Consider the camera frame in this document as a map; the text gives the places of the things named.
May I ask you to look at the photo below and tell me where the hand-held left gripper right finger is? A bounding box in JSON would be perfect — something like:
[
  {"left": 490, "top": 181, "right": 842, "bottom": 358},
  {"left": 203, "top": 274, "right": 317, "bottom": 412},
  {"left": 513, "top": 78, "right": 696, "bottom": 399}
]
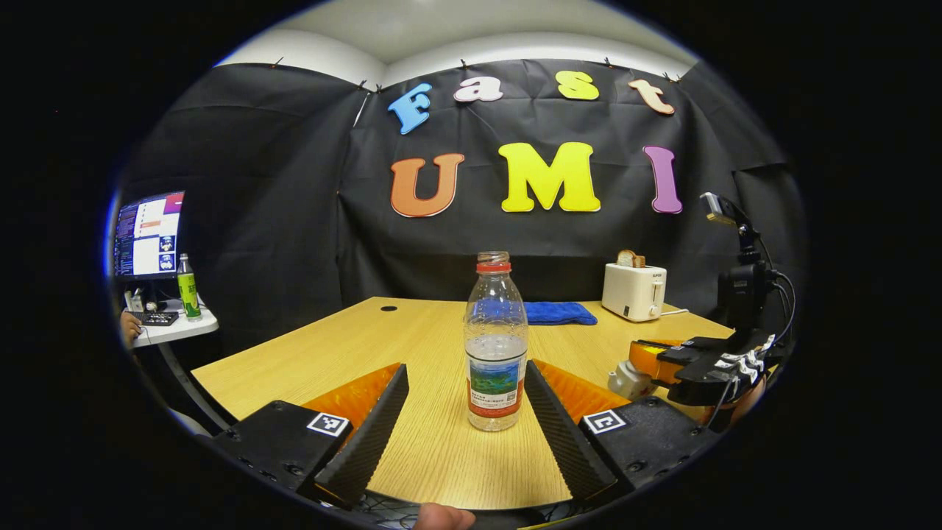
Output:
[{"left": 524, "top": 359, "right": 718, "bottom": 503}]

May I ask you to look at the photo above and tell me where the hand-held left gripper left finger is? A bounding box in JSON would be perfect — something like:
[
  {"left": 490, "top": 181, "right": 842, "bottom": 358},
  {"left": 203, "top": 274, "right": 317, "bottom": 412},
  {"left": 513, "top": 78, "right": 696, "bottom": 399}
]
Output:
[{"left": 213, "top": 362, "right": 411, "bottom": 509}]

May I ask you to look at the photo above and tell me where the clear plastic water bottle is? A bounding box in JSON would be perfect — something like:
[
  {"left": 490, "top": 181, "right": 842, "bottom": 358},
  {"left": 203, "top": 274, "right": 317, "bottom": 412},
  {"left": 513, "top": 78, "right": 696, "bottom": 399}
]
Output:
[{"left": 464, "top": 251, "right": 529, "bottom": 432}]

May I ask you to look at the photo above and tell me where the green drink bottle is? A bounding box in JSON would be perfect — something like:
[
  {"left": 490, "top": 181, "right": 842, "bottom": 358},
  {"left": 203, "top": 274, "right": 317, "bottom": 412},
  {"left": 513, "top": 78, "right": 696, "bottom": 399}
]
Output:
[{"left": 177, "top": 253, "right": 203, "bottom": 322}]

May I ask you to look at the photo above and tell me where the white toaster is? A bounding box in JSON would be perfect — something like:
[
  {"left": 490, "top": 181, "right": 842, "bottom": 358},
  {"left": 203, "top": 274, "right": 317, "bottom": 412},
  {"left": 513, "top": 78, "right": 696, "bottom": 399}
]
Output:
[{"left": 601, "top": 263, "right": 667, "bottom": 322}]

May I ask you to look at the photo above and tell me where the blue towel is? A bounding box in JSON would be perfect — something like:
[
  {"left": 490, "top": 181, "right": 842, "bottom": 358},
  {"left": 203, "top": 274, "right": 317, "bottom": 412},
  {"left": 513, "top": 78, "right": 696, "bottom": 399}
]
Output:
[{"left": 524, "top": 301, "right": 598, "bottom": 326}]

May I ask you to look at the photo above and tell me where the white side table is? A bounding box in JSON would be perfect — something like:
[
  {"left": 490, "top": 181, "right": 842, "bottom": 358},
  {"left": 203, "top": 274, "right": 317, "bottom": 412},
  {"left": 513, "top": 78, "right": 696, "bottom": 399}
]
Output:
[{"left": 129, "top": 298, "right": 229, "bottom": 431}]

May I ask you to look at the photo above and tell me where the black backdrop cloth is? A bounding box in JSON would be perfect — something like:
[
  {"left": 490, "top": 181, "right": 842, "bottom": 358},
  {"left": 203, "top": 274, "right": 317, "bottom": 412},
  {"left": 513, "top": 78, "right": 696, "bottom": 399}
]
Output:
[{"left": 118, "top": 59, "right": 807, "bottom": 354}]

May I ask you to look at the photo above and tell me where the computer monitor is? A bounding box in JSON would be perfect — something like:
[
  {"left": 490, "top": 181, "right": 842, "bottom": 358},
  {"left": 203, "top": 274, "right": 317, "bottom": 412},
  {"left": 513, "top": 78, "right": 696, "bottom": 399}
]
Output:
[{"left": 114, "top": 190, "right": 186, "bottom": 280}]

